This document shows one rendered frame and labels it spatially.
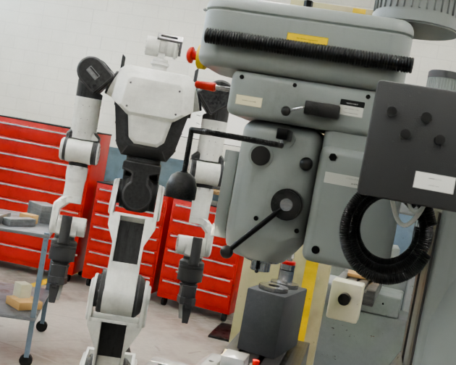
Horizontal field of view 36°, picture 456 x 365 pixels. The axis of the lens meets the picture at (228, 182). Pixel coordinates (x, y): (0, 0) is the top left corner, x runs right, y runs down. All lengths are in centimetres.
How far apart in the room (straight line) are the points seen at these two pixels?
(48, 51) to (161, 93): 973
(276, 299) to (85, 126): 89
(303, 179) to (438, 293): 37
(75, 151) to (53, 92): 951
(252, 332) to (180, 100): 80
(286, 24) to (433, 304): 67
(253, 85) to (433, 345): 67
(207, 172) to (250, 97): 87
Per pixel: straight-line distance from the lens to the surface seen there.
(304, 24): 159
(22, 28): 1235
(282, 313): 211
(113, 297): 236
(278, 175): 159
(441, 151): 131
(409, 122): 131
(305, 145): 159
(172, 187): 163
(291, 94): 157
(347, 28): 158
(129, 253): 243
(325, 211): 156
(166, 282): 657
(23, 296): 480
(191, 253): 243
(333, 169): 156
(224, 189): 169
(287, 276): 223
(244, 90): 159
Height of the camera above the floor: 156
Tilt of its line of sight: 3 degrees down
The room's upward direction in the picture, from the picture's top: 10 degrees clockwise
